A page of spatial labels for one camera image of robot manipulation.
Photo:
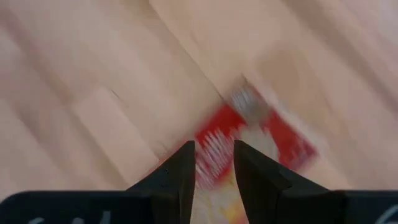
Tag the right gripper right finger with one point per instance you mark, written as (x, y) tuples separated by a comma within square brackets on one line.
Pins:
[(267, 193)]

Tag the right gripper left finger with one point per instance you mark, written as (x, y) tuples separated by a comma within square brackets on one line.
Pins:
[(174, 186)]

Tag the red popcorn bag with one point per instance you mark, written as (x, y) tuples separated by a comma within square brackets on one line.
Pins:
[(217, 149)]

